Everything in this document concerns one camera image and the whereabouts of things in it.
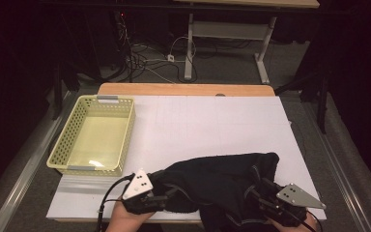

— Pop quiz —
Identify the white-framed desk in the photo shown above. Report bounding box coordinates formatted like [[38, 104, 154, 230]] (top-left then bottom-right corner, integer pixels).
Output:
[[173, 0, 321, 85]]

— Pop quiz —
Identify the tangle of floor cables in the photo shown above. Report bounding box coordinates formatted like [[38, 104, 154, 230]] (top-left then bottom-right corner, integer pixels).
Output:
[[114, 13, 201, 84]]

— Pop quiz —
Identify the black knit vest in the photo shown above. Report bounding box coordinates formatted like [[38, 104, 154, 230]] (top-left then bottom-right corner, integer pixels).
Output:
[[148, 152, 303, 232]]

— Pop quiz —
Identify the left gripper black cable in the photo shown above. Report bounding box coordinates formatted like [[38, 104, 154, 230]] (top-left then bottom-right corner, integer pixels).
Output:
[[96, 173, 136, 232]]

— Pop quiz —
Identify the white board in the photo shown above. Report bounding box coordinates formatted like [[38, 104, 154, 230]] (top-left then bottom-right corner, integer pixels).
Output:
[[45, 95, 328, 221]]

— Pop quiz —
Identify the metal floor rail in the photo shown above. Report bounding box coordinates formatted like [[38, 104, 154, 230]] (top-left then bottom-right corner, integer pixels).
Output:
[[299, 96, 371, 232], [0, 91, 75, 232]]

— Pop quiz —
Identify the yellow plastic basket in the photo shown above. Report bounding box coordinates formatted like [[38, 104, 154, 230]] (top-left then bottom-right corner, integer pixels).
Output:
[[46, 95, 137, 178]]

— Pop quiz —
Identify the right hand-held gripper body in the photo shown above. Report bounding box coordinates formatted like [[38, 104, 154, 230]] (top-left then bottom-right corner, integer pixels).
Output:
[[259, 183, 327, 228]]

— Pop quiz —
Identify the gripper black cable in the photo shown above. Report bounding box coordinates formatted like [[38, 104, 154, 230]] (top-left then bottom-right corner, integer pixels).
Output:
[[96, 173, 136, 232], [283, 207, 324, 232]]

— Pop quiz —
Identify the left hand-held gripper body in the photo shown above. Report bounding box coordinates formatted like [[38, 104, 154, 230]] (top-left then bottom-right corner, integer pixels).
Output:
[[122, 168, 168, 216]]

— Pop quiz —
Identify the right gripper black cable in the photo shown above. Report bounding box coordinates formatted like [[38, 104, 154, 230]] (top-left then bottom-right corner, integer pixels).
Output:
[[283, 207, 324, 232]]

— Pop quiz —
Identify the black stand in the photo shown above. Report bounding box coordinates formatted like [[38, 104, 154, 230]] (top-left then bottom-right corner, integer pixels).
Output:
[[274, 71, 331, 134], [52, 61, 81, 120]]

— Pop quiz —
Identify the person's right hand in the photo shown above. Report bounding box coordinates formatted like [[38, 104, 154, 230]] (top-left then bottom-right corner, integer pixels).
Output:
[[265, 214, 320, 232]]

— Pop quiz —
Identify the person's left hand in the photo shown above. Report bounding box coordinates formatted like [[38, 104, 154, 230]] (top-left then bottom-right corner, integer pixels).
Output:
[[105, 199, 157, 232]]

